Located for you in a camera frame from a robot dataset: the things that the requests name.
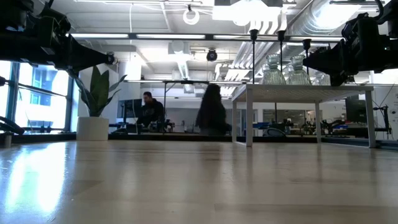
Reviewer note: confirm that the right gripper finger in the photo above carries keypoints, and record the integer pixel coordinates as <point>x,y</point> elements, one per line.
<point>332,68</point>
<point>329,56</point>

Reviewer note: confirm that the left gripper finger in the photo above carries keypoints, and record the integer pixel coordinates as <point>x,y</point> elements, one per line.
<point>81,54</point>
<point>81,67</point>

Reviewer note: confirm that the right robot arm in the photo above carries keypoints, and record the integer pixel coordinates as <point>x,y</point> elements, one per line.
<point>392,31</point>

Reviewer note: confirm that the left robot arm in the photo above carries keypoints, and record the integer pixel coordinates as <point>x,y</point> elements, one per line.
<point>7,43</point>

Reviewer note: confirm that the white perforated metal rack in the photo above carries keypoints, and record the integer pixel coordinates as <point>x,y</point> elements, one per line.
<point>311,93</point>

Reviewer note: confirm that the dark computer monitor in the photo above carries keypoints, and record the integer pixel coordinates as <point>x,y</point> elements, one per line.
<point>130,110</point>
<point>356,110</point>

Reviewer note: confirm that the snake plant in white pot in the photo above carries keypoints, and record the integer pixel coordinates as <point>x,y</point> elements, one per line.
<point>92,129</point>

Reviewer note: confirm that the black tripod stand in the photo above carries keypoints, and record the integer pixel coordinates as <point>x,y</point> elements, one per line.
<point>385,118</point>

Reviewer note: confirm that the person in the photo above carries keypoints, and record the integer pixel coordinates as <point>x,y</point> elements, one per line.
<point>213,115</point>
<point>152,113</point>

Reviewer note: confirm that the black dome camera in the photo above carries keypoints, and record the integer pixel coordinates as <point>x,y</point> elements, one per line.
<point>111,59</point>
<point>211,56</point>

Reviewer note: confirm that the black aluminium table frame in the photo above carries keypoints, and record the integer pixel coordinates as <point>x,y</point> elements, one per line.
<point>174,137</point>

